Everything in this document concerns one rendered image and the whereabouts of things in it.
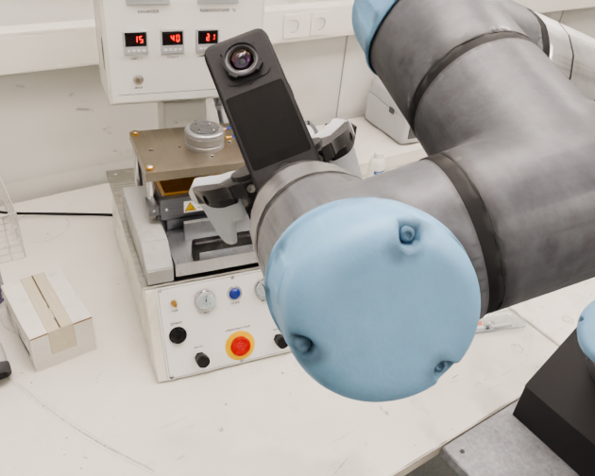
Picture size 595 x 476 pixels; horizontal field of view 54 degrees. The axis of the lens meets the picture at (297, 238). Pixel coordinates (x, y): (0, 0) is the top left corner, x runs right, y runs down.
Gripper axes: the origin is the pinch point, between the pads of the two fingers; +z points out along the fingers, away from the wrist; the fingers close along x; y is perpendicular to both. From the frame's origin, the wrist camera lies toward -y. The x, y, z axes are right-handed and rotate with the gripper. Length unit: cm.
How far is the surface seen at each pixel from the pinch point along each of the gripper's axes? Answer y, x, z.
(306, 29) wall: -10, 32, 135
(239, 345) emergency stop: 41, -17, 55
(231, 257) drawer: 24, -11, 56
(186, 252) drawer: 20, -19, 56
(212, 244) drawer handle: 20, -14, 53
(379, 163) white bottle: 33, 34, 112
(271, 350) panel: 47, -12, 57
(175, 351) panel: 36, -29, 53
